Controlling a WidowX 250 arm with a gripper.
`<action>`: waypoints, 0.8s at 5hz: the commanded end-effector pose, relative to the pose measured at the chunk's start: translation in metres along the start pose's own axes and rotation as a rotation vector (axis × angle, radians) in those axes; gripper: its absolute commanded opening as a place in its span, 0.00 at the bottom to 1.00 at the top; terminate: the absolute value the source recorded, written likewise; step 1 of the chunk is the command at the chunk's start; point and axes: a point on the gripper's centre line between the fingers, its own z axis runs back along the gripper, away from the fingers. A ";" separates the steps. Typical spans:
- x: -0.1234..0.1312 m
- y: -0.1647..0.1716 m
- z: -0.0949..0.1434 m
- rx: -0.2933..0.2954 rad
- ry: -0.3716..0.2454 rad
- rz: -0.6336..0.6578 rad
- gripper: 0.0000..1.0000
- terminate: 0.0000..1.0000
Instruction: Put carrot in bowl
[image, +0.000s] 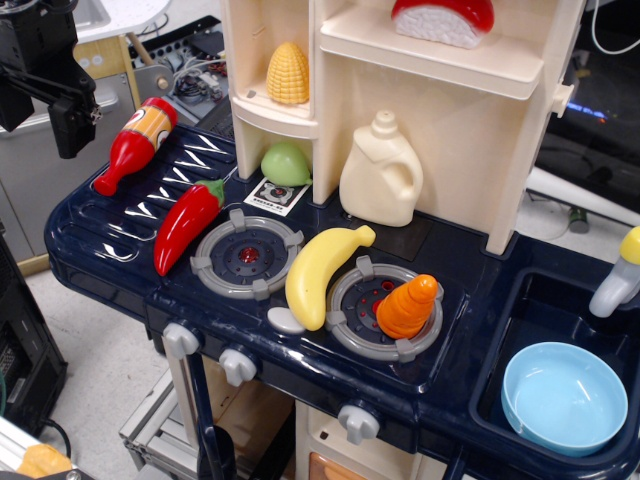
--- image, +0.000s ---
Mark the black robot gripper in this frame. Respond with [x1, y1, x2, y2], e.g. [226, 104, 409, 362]
[1, 1, 100, 159]

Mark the orange toy carrot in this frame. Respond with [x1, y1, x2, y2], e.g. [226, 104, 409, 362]
[376, 274, 438, 339]

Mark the light blue plastic bowl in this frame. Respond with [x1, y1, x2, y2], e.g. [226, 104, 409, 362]
[501, 342, 628, 458]

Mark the red toy ketchup bottle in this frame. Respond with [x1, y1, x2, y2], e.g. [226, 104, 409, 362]
[94, 97, 178, 196]

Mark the red toy chili pepper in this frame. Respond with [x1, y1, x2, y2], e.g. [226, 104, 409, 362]
[154, 179, 225, 276]

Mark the green toy pear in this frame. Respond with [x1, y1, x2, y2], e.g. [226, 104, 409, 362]
[260, 142, 312, 187]

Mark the yellow toy corn cob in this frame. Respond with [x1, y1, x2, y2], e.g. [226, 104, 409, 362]
[266, 42, 310, 105]

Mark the black white sticker label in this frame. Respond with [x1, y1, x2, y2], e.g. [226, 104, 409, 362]
[244, 178, 310, 217]

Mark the grey left stove burner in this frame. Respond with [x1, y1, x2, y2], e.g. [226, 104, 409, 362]
[190, 209, 305, 301]

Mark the grey stove burner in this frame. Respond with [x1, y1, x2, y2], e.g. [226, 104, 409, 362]
[190, 209, 305, 301]
[325, 256, 444, 363]

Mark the grey left stove knob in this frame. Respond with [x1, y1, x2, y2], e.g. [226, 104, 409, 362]
[162, 323, 200, 360]

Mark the grey stove knob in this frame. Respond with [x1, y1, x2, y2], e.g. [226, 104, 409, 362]
[162, 323, 200, 360]
[219, 348, 257, 387]
[338, 405, 380, 445]

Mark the black computer case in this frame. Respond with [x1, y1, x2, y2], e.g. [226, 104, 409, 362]
[0, 242, 67, 436]

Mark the yellow toy banana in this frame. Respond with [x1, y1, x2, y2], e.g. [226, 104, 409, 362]
[285, 225, 376, 331]

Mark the grey oval stove button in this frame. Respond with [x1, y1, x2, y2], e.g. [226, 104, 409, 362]
[267, 307, 305, 335]

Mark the grey middle stove knob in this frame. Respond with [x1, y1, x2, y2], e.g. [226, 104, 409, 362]
[219, 348, 257, 387]

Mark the cream toy detergent jug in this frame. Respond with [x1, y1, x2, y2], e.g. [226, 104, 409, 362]
[339, 110, 424, 227]

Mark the grey right stove burner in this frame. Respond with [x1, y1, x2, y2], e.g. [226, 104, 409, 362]
[325, 256, 444, 363]

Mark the red white toy sushi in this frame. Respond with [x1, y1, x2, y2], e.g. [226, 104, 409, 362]
[391, 0, 495, 49]

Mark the cream toy kitchen shelf unit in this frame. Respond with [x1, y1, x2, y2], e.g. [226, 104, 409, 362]
[221, 1, 584, 254]

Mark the grey right stove knob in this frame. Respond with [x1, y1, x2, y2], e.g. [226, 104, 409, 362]
[338, 405, 380, 445]

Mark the navy toy kitchen counter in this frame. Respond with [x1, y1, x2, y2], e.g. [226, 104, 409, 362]
[45, 125, 639, 479]

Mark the grey yellow toy faucet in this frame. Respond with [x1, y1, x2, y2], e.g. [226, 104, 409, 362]
[589, 226, 639, 318]

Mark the aluminium extrusion frame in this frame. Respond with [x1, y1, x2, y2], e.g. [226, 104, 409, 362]
[119, 370, 198, 479]

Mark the white cable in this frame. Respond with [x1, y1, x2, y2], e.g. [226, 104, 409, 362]
[591, 0, 640, 56]

